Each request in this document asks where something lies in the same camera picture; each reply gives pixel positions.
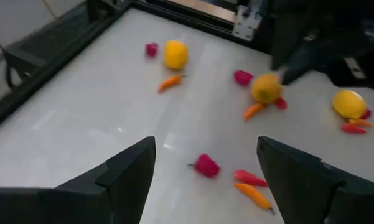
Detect wooden board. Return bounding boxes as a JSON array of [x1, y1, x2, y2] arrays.
[[167, 0, 239, 23]]

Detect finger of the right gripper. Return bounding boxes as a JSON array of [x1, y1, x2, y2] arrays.
[[278, 40, 320, 86]]

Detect red long mini pepper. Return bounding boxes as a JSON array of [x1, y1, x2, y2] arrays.
[[340, 123, 368, 135], [234, 169, 269, 188]]

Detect orange long mini pepper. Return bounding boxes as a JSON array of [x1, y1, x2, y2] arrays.
[[234, 182, 276, 215], [243, 102, 265, 122], [157, 73, 187, 94], [348, 118, 373, 128]]

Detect yellow lemon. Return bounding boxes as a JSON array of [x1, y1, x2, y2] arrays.
[[251, 73, 283, 105], [332, 89, 368, 120], [164, 39, 189, 71]]

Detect metal mounting bracket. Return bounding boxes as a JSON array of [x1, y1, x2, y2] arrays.
[[232, 4, 264, 42]]

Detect red pepper with stem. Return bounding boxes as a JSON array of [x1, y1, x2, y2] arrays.
[[187, 153, 222, 179]]

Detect black side bracket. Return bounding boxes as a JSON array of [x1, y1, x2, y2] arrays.
[[2, 43, 48, 91]]

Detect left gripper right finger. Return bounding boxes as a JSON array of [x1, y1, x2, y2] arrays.
[[256, 136, 348, 224]]

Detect red mini bell pepper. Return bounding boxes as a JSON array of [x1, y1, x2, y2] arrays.
[[233, 69, 255, 87], [274, 96, 288, 110], [360, 108, 373, 121], [144, 42, 159, 58]]

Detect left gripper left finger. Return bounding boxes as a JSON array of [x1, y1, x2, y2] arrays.
[[54, 136, 157, 224]]

